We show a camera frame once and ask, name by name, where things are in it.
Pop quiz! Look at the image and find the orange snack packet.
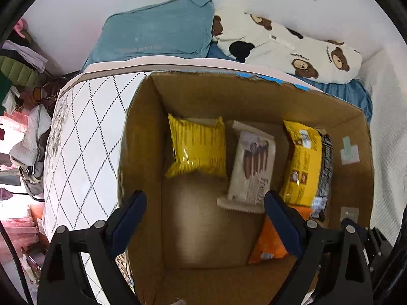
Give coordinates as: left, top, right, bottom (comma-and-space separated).
247, 204, 316, 265

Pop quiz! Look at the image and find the yellow black noodle packet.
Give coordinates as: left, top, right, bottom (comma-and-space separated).
279, 120, 333, 222

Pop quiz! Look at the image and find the yellow striped snack packet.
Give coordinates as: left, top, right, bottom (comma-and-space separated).
166, 114, 227, 178

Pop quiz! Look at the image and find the blue pillow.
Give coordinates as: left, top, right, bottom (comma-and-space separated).
82, 0, 214, 69

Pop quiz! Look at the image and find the white diamond pattern quilt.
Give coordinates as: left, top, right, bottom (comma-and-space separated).
41, 55, 325, 305

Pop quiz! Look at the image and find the white bear print pillow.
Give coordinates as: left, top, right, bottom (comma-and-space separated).
212, 8, 362, 84

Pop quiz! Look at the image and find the cardboard milk carton box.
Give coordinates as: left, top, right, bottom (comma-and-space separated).
119, 72, 374, 304

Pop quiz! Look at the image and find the white knit blanket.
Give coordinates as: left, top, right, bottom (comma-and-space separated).
359, 44, 406, 245

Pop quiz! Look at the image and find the white chocolate wafer packet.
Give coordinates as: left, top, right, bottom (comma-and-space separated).
217, 120, 276, 214

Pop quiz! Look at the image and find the clothes rack with clothes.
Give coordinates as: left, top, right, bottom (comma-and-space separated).
1, 41, 48, 116

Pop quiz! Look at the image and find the white clothes pile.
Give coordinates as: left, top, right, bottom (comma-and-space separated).
10, 105, 52, 202

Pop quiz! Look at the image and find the pink plush toy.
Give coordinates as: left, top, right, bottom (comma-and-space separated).
13, 19, 25, 39

